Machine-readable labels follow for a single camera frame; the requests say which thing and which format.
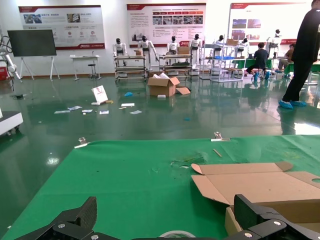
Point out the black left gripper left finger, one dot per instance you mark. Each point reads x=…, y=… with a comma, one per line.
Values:
x=75, y=225

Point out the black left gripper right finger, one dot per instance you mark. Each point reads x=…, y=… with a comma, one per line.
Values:
x=255, y=220

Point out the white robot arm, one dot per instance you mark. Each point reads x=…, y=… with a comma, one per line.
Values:
x=10, y=65

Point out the brown cardboard mailer box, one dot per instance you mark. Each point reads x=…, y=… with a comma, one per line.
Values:
x=250, y=185

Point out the small white box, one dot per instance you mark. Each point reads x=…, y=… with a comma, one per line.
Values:
x=95, y=103

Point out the flat white box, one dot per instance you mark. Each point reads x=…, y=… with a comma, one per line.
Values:
x=161, y=96

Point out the red box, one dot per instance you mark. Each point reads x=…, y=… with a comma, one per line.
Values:
x=3, y=73

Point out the small cardboard box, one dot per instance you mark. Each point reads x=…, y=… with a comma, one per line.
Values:
x=183, y=50
x=232, y=42
x=138, y=52

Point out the green table cloth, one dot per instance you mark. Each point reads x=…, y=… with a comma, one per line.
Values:
x=125, y=187

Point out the thin wooden stick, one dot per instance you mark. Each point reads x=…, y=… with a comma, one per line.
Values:
x=217, y=152

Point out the clear adhesive tape roll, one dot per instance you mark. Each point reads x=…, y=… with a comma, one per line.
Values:
x=175, y=233

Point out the silver binder clip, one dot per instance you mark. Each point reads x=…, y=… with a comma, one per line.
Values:
x=81, y=143

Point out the metal table clamp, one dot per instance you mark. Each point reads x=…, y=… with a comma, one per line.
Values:
x=220, y=138

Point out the crumpled clear plastic wrap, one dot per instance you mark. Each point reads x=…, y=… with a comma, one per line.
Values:
x=187, y=160

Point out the white paper sheet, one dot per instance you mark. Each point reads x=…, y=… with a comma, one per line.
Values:
x=87, y=110
x=62, y=112
x=128, y=104
x=74, y=108
x=135, y=112
x=104, y=112

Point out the white cabinet on casters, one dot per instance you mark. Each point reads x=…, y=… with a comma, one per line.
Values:
x=10, y=120

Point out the black floor object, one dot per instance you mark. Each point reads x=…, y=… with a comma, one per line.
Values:
x=18, y=96

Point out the crumpled blue shoe cover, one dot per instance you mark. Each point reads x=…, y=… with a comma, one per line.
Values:
x=128, y=94

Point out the flat cardboard piece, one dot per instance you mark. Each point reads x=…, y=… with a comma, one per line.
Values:
x=183, y=90

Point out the grey metal shelf rack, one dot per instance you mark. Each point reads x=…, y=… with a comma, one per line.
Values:
x=220, y=75

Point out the green covered table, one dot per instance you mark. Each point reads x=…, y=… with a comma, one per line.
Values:
x=315, y=68
x=238, y=63

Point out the black stool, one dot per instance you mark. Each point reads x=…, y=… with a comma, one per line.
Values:
x=93, y=65

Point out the open cardboard shipping carton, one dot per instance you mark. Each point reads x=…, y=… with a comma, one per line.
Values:
x=161, y=88

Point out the seated person black shirt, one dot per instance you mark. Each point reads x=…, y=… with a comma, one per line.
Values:
x=261, y=57

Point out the blue plastic bin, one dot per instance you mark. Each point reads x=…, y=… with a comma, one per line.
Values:
x=222, y=58

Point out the small white table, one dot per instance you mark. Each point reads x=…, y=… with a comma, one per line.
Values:
x=85, y=58

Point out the seated person brown shirt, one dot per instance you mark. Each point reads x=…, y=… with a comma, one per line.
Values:
x=290, y=53

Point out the white black humanoid robot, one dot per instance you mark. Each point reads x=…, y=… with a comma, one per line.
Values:
x=145, y=45
x=120, y=48
x=219, y=43
x=173, y=46
x=275, y=41
x=243, y=45
x=195, y=43

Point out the metal workbench trolley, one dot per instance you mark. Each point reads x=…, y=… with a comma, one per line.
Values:
x=175, y=57
x=130, y=58

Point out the black screen on stand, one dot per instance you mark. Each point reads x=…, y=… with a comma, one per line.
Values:
x=32, y=42

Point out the standing person black shirt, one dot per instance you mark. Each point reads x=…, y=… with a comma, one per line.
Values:
x=307, y=37

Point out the poster with landscape photos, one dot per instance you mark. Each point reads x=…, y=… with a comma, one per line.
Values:
x=270, y=15

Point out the poster with orange headers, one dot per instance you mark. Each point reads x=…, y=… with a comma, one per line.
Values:
x=165, y=25

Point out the wide white red wall poster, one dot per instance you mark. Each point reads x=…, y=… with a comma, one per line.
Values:
x=62, y=25

